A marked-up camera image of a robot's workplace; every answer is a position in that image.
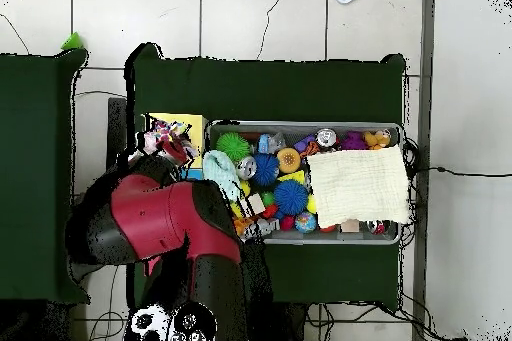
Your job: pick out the globe print ball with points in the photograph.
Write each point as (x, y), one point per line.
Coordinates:
(306, 222)

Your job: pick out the colourful printed paper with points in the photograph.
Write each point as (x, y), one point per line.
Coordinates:
(168, 131)

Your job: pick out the light blue muslin cloth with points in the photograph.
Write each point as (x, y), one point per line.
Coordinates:
(220, 171)

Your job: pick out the large blue spiky ball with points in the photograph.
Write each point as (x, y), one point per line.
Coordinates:
(290, 197)

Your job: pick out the toy burger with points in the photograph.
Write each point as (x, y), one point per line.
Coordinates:
(288, 160)

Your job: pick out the dark grey floor pedal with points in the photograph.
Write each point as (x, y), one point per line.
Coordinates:
(84, 271)

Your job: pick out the small bright green object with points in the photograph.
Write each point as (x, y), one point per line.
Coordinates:
(73, 42)

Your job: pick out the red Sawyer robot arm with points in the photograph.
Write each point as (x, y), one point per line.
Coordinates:
(160, 217)

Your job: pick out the green spiky ball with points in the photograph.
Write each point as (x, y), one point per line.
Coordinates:
(233, 146)

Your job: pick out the wooden box with three holes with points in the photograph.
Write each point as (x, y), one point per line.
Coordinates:
(198, 133)

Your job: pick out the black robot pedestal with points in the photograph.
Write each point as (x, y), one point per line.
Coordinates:
(292, 325)

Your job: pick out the green covered side table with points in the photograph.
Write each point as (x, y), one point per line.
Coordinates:
(32, 177)

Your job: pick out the silver drink can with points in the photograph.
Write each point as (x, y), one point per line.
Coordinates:
(326, 137)

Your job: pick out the cream muslin cloth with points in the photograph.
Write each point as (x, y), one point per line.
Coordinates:
(360, 185)

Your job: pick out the yellow cheese wedge toy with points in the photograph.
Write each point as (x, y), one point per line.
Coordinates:
(294, 177)

